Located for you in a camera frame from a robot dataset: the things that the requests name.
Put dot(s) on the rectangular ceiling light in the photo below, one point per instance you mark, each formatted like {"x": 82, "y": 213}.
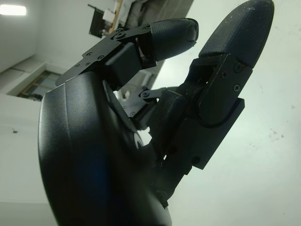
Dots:
{"x": 13, "y": 10}

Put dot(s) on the wooden beam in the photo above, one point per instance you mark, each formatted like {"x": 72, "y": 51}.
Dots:
{"x": 117, "y": 14}

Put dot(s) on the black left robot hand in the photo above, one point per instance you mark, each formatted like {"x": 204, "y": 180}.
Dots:
{"x": 89, "y": 146}

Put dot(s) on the black hanging panel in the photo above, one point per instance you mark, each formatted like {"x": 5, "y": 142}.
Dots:
{"x": 97, "y": 21}

